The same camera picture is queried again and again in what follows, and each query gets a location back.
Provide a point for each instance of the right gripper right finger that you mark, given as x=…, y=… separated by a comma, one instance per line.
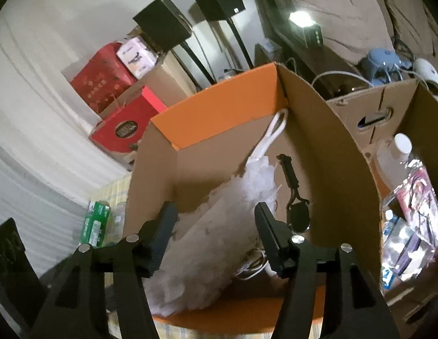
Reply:
x=354, y=306

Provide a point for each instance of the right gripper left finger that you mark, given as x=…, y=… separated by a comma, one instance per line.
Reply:
x=76, y=304

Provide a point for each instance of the clear bottle pink cap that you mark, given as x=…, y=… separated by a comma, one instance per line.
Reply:
x=118, y=222

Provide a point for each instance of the green yellow toothpaste box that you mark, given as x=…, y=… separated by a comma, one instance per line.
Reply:
x=95, y=223

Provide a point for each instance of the white fluffy duster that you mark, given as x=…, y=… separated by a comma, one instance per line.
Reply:
x=210, y=245

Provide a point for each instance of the large brown carton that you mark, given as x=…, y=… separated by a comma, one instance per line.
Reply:
x=375, y=114

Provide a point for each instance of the white curtain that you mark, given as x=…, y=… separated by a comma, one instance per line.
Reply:
x=48, y=165

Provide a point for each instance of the pink packaged item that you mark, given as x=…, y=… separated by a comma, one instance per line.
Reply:
x=419, y=205

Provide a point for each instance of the red collection gift bag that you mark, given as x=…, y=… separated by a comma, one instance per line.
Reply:
x=120, y=132

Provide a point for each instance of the large water bottle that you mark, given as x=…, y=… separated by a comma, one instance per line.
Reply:
x=394, y=162

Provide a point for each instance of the orange cardboard box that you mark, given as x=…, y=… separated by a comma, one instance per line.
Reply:
x=215, y=155

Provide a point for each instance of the brown cardboard box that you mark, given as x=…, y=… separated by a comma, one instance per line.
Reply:
x=167, y=80

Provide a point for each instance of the red gift bag upper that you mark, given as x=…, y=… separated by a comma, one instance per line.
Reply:
x=103, y=79

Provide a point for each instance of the pink tissue pack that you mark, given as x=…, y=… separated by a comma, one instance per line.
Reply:
x=137, y=56

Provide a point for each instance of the left black speaker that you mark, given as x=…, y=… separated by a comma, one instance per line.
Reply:
x=164, y=27

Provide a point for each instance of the black speaker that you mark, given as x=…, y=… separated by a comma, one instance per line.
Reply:
x=164, y=27
x=225, y=10

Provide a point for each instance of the blue plush toy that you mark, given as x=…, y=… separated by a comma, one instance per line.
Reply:
x=381, y=66

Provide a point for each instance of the right black speaker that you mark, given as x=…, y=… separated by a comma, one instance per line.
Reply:
x=225, y=10

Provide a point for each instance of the bright portable lamp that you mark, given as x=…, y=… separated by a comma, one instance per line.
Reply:
x=305, y=29

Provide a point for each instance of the brown sofa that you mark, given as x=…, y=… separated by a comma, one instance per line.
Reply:
x=350, y=29

